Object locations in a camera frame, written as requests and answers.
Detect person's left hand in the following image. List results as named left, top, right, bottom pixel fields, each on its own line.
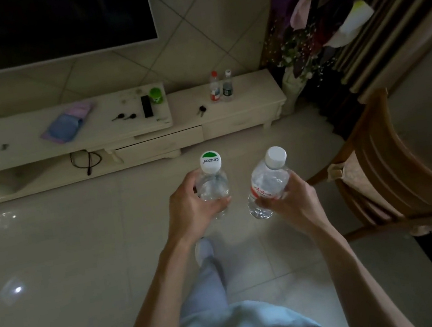
left=158, top=163, right=239, bottom=250

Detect person's right hand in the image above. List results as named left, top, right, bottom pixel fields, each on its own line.
left=250, top=167, right=332, bottom=243

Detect red label water bottle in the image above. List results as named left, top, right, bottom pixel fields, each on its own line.
left=239, top=144, right=299, bottom=222

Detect green-white cap water bottle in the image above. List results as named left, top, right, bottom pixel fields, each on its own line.
left=189, top=148, right=236, bottom=223

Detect person's left forearm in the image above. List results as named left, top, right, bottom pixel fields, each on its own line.
left=93, top=232, right=220, bottom=327

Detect person's right forearm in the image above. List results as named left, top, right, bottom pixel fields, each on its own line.
left=309, top=209, right=418, bottom=327

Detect person's white shoe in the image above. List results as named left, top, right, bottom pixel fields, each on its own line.
left=192, top=236, right=218, bottom=267

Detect cream stand drawer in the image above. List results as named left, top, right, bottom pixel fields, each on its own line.
left=113, top=125, right=207, bottom=166

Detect cream television stand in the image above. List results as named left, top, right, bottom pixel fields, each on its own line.
left=0, top=63, right=297, bottom=208

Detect red cap plastic bottle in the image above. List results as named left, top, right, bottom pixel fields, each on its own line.
left=206, top=70, right=224, bottom=103

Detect green label plastic bottle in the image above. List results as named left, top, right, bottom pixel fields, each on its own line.
left=219, top=69, right=237, bottom=103

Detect white flower vase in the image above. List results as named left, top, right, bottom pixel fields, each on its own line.
left=278, top=63, right=315, bottom=116

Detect black remote control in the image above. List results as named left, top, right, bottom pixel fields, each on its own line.
left=140, top=94, right=154, bottom=119

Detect wooden chair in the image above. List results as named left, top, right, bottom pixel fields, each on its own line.
left=293, top=80, right=432, bottom=253

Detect small green toy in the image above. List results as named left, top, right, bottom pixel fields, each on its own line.
left=148, top=86, right=165, bottom=105

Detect purple and blue pouch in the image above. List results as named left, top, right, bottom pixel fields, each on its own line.
left=35, top=100, right=99, bottom=148

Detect artificial flower bouquet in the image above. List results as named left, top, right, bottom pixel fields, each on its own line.
left=255, top=0, right=393, bottom=82

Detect brown striped curtain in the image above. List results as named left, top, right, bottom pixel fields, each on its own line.
left=319, top=0, right=432, bottom=109

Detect flat screen television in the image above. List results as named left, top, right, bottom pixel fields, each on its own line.
left=0, top=0, right=161, bottom=74

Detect black cable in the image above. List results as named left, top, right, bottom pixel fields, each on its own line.
left=69, top=147, right=105, bottom=179

